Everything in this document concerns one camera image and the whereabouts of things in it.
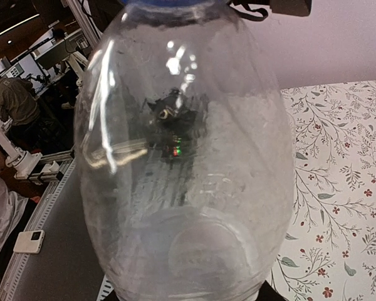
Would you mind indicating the blue label plastic bottle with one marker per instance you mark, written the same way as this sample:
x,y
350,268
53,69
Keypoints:
x,y
184,153

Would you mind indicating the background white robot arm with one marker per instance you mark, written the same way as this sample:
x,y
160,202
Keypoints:
x,y
22,160

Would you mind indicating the floral patterned table mat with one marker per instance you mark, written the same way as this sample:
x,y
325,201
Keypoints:
x,y
329,252

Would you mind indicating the person in grey shirt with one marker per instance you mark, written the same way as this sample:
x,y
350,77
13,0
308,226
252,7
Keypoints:
x,y
18,104

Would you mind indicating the white small device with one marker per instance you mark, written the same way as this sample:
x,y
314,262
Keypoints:
x,y
29,242

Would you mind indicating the left aluminium corner post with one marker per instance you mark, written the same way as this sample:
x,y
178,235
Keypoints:
x,y
84,18

